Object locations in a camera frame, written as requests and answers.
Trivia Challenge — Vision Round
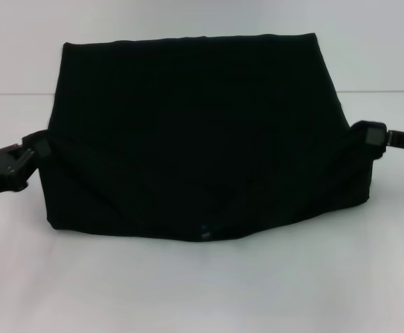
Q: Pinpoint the black T-shirt with FREE print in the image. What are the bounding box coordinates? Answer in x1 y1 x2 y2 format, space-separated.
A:
22 33 389 243

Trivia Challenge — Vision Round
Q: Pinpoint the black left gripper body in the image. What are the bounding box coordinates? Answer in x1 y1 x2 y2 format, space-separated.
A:
0 144 36 206

